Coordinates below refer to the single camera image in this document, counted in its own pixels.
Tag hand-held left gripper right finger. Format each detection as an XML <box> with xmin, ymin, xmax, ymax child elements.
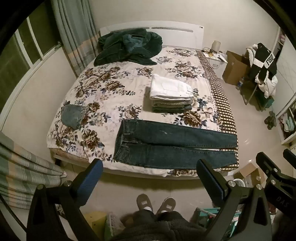
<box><xmin>196</xmin><ymin>159</ymin><xmax>272</xmax><ymax>241</ymax></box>

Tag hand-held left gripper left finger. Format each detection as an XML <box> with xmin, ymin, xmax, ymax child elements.
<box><xmin>26</xmin><ymin>159</ymin><xmax>104</xmax><ymax>241</ymax></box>

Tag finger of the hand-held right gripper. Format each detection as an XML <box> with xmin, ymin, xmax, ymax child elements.
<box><xmin>255</xmin><ymin>152</ymin><xmax>282</xmax><ymax>184</ymax></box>
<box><xmin>283</xmin><ymin>149</ymin><xmax>296</xmax><ymax>164</ymax></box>

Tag dark blue jeans pants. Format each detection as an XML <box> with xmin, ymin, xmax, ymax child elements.
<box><xmin>113</xmin><ymin>119</ymin><xmax>238</xmax><ymax>170</ymax></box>

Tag olive folded pants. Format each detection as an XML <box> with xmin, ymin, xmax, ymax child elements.
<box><xmin>151</xmin><ymin>102</ymin><xmax>193</xmax><ymax>109</ymax></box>

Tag grey beige folded pants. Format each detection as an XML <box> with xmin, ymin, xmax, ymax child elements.
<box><xmin>151</xmin><ymin>97</ymin><xmax>194</xmax><ymax>105</ymax></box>

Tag small cardboard box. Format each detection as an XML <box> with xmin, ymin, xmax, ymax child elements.
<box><xmin>238</xmin><ymin>162</ymin><xmax>265</xmax><ymax>189</ymax></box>

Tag dark slippers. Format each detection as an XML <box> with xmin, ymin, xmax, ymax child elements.
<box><xmin>264</xmin><ymin>111</ymin><xmax>277</xmax><ymax>130</ymax></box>

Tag person's right grey slipper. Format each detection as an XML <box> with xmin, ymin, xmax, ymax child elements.
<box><xmin>156</xmin><ymin>197</ymin><xmax>176</xmax><ymax>215</ymax></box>

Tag person's grey slipper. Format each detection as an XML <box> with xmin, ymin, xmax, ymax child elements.
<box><xmin>136</xmin><ymin>193</ymin><xmax>153</xmax><ymax>212</ymax></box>
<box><xmin>156</xmin><ymin>197</ymin><xmax>176</xmax><ymax>215</ymax></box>

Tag person's left grey slipper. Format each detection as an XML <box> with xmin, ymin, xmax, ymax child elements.
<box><xmin>136</xmin><ymin>193</ymin><xmax>153</xmax><ymax>212</ymax></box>

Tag light denim shorts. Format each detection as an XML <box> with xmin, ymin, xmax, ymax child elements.
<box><xmin>60</xmin><ymin>104</ymin><xmax>88</xmax><ymax>130</ymax></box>

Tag person's dark fleece clothing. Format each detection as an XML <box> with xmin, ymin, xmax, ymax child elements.
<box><xmin>110</xmin><ymin>209</ymin><xmax>208</xmax><ymax>241</ymax></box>

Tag grey green striped curtain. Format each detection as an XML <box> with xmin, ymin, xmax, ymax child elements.
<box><xmin>51</xmin><ymin>0</ymin><xmax>101</xmax><ymax>78</ymax></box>
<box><xmin>0</xmin><ymin>131</ymin><xmax>67</xmax><ymax>204</ymax></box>

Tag white puffy jacket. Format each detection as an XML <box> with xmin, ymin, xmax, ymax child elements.
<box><xmin>254</xmin><ymin>74</ymin><xmax>278</xmax><ymax>98</ymax></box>

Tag white wardrobe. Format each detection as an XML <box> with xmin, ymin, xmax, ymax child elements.
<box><xmin>274</xmin><ymin>25</ymin><xmax>296</xmax><ymax>146</ymax></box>

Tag brown checked bedsheet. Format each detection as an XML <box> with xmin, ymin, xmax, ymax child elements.
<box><xmin>196</xmin><ymin>50</ymin><xmax>240</xmax><ymax>173</ymax></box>

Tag black and white jacket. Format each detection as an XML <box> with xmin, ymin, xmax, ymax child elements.
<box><xmin>251</xmin><ymin>43</ymin><xmax>278</xmax><ymax>84</ymax></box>

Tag floral bed cover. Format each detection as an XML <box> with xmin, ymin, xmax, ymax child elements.
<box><xmin>46</xmin><ymin>45</ymin><xmax>223</xmax><ymax>176</ymax></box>

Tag large brown cardboard box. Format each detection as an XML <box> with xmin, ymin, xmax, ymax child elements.
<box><xmin>222</xmin><ymin>50</ymin><xmax>251</xmax><ymax>86</ymax></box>

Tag cream garment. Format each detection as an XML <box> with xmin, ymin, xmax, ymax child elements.
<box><xmin>245</xmin><ymin>44</ymin><xmax>259</xmax><ymax>59</ymax></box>

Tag white nightstand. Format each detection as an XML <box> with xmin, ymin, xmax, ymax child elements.
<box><xmin>201</xmin><ymin>50</ymin><xmax>228</xmax><ymax>75</ymax></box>

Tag white framed window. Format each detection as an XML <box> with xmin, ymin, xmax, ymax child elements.
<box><xmin>0</xmin><ymin>7</ymin><xmax>62</xmax><ymax>114</ymax></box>

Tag dark green blanket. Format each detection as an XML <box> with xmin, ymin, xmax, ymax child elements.
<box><xmin>94</xmin><ymin>28</ymin><xmax>163</xmax><ymax>66</ymax></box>

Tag metal frame chair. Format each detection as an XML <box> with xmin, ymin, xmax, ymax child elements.
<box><xmin>240</xmin><ymin>76</ymin><xmax>266</xmax><ymax>112</ymax></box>

